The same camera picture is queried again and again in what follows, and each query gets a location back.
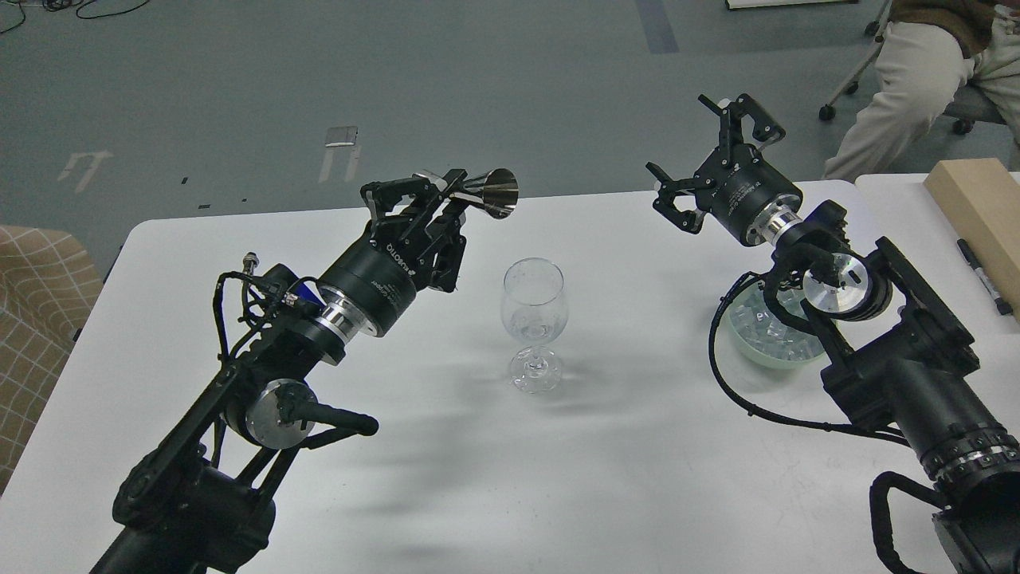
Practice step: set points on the clear wine glass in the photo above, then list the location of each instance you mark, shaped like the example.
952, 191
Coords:
534, 311

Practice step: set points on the silver floor plate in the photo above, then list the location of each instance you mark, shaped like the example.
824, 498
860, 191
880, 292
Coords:
341, 136

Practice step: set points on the beige checkered chair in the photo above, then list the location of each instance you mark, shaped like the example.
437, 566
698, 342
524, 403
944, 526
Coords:
49, 286

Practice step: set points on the green bowl of ice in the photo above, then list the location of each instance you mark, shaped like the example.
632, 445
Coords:
763, 338

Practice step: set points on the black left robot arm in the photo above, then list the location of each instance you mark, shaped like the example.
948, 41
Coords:
204, 498

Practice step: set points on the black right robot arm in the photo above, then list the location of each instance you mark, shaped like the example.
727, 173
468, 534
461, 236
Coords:
898, 355

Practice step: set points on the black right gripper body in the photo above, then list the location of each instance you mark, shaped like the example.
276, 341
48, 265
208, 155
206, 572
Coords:
744, 187

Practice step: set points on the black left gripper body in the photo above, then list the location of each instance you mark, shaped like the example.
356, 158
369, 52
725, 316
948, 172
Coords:
380, 273

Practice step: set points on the black marker pen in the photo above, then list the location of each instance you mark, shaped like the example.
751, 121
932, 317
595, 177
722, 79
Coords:
1003, 307

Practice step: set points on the light wooden box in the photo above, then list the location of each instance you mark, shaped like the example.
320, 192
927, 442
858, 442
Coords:
980, 199

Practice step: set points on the steel cocktail jigger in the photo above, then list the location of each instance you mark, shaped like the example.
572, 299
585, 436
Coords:
496, 192

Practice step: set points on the seated person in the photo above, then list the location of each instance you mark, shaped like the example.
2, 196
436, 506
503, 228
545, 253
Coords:
931, 49

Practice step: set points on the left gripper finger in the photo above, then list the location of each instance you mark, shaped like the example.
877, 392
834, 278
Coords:
432, 246
402, 209

